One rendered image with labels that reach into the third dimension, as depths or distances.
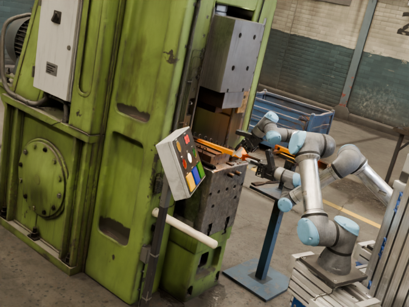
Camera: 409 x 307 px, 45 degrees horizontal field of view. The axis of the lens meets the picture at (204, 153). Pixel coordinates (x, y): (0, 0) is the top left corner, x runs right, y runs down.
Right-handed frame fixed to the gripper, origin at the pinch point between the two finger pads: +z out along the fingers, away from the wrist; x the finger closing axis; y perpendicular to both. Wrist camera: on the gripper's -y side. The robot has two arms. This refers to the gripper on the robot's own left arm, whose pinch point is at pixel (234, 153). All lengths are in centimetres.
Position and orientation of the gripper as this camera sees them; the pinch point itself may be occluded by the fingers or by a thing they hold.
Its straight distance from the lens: 292.8
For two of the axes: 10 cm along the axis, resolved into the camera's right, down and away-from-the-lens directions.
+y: 5.8, 7.5, -3.2
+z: -5.5, 6.5, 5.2
